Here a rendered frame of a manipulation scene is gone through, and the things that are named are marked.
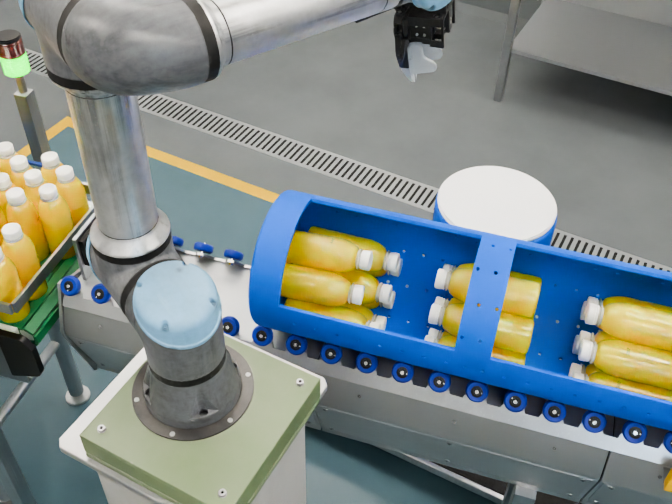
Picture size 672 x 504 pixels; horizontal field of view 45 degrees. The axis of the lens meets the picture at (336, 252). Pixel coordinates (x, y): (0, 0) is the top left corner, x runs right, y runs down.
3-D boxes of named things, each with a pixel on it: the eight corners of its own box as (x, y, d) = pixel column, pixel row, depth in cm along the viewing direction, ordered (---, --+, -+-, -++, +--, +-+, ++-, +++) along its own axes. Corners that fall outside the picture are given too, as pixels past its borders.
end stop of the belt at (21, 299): (17, 313, 172) (14, 304, 170) (14, 312, 172) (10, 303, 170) (110, 199, 200) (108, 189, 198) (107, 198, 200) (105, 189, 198)
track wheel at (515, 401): (513, 418, 156) (513, 415, 158) (532, 404, 155) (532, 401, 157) (498, 399, 156) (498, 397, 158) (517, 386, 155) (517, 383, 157)
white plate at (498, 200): (429, 166, 197) (428, 170, 198) (448, 244, 177) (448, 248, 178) (540, 163, 199) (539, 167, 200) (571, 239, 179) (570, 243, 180)
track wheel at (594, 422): (600, 438, 152) (599, 435, 154) (611, 418, 151) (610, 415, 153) (577, 427, 153) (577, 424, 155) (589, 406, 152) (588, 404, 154)
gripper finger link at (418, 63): (435, 95, 134) (433, 49, 127) (401, 91, 136) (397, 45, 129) (440, 83, 136) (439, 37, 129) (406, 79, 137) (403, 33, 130)
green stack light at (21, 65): (21, 79, 200) (16, 62, 196) (-2, 75, 201) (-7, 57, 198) (35, 66, 204) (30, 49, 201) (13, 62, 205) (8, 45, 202)
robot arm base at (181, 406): (212, 443, 120) (205, 405, 113) (125, 409, 124) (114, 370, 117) (258, 368, 130) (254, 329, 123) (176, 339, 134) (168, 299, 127)
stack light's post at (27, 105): (104, 366, 281) (25, 97, 205) (94, 363, 282) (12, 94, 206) (110, 358, 284) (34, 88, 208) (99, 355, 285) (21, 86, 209)
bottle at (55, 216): (80, 239, 196) (64, 182, 184) (80, 258, 192) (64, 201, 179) (51, 243, 195) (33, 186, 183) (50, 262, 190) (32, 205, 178)
